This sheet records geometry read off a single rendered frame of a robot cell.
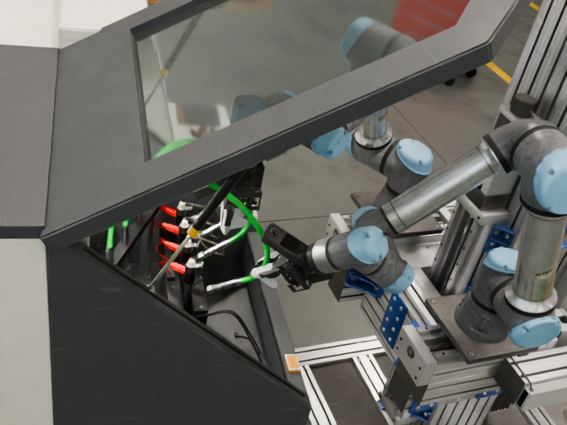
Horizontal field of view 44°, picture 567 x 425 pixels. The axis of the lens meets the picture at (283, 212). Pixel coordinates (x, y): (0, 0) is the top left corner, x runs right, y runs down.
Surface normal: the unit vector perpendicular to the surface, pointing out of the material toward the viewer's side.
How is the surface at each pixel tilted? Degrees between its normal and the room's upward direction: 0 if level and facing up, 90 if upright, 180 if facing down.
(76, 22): 0
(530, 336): 97
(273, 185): 0
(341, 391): 0
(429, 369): 90
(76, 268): 90
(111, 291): 90
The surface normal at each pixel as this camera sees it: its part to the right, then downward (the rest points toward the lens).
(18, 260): 0.22, 0.61
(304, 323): 0.17, -0.79
